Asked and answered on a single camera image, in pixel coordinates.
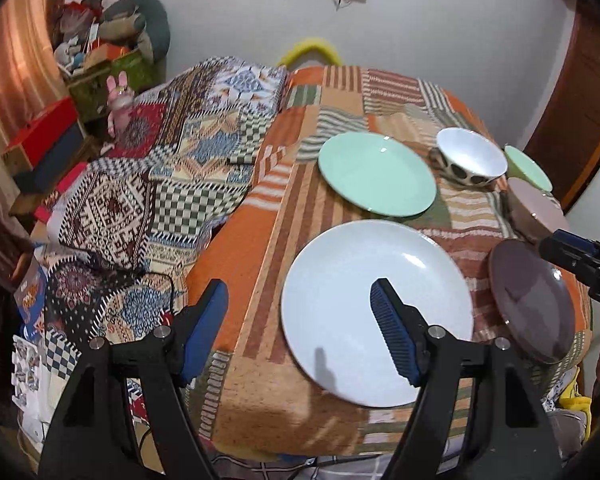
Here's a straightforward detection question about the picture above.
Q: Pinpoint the orange brown curtain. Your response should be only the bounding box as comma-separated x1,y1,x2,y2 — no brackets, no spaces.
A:
0,0,76,271

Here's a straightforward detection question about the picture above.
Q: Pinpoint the wooden door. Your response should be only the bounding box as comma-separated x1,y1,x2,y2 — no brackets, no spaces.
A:
522,5,600,211

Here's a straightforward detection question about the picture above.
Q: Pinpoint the brown plate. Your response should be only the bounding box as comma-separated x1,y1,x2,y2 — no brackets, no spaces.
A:
487,238,577,365

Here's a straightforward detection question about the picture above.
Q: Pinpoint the orange striped patchwork blanket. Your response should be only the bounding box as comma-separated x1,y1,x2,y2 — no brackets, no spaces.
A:
185,65,593,461

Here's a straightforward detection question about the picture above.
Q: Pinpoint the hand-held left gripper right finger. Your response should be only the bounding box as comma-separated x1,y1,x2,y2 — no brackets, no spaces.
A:
369,278,563,480

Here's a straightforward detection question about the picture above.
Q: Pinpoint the mint green plate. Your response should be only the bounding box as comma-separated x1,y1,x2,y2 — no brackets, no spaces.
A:
317,132,437,218

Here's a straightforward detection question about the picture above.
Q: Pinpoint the pink bunny toy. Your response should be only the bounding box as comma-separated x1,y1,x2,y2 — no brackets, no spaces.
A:
105,72,133,136

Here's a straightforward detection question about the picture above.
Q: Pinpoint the green patterned box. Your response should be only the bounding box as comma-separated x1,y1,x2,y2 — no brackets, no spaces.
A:
69,52,163,121

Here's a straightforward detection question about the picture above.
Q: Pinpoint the checkered patterned quilt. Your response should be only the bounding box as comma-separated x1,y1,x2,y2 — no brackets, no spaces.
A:
42,55,291,401

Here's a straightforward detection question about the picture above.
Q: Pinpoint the yellow hoop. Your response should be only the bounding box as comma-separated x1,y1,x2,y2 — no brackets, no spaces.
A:
278,36,342,67

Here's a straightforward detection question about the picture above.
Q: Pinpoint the dark blue box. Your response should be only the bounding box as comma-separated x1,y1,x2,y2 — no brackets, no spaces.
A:
27,125,86,193

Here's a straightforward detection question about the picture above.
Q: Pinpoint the large white plate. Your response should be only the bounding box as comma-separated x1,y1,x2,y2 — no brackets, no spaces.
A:
280,219,476,408

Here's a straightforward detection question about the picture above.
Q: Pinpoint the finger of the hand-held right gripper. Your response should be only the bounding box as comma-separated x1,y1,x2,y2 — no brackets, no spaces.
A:
538,236,600,286
554,229,600,262

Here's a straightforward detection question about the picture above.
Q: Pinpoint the pile of toys and bags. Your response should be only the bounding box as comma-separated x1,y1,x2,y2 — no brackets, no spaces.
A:
52,0,131,78

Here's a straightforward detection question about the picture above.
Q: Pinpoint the grey green stuffed toy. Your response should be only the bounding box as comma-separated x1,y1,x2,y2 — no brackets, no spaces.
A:
97,0,171,63

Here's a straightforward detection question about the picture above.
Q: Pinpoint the pink bowl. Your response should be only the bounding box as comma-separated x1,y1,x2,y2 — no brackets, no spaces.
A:
505,177,571,243

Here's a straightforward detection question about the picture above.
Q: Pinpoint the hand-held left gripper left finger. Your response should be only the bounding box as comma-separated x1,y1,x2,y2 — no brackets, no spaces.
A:
37,279,231,480

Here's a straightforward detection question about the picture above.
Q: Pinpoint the blue printed box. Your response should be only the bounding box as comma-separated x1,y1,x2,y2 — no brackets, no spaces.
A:
12,255,48,341

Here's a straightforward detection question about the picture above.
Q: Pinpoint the yellow cartoon printed cloth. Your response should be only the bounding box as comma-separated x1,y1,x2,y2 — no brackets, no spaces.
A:
542,367,593,456

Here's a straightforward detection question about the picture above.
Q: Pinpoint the red box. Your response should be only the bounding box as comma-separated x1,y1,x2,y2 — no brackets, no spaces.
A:
2,97,81,168

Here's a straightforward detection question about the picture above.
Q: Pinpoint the spotted white bowl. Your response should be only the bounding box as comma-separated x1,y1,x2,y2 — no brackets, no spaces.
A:
428,127,509,190

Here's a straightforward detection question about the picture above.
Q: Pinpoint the mint green bowl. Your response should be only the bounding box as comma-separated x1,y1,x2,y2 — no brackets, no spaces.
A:
503,145,554,193

